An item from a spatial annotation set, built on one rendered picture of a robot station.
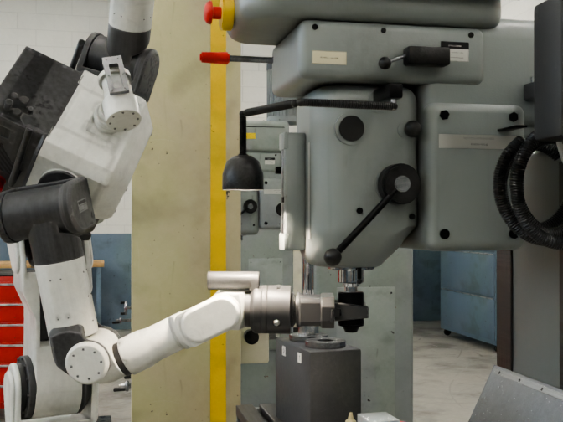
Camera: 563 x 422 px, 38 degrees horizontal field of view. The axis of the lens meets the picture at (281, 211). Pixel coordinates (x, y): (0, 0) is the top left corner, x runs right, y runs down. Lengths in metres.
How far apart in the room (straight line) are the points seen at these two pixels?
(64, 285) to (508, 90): 0.86
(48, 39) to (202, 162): 7.61
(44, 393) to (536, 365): 1.04
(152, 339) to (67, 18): 9.34
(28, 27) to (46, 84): 9.05
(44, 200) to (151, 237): 1.68
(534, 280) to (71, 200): 0.88
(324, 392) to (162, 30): 1.85
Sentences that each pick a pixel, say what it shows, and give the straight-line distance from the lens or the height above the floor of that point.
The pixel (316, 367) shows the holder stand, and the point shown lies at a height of 1.08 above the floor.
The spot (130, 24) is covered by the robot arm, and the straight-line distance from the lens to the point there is 1.76.
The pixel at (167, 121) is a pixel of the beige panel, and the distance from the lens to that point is 3.18.
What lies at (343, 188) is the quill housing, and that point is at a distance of 1.40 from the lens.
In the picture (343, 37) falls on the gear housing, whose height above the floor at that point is 1.70.
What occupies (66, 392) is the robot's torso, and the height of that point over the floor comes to 1.01.
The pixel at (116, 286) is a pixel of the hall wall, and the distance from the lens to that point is 10.46.
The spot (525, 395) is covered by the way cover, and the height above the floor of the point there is 1.06.
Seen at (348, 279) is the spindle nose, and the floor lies 1.29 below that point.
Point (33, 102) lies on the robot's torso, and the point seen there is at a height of 1.62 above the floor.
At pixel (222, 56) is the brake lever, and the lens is 1.57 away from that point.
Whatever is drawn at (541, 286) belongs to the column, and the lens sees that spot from 1.64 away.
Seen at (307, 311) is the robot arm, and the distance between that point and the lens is 1.47.
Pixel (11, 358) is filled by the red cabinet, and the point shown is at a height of 0.43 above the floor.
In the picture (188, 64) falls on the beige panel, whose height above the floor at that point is 1.99.
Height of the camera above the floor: 1.40
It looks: level
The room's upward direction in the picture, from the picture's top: straight up
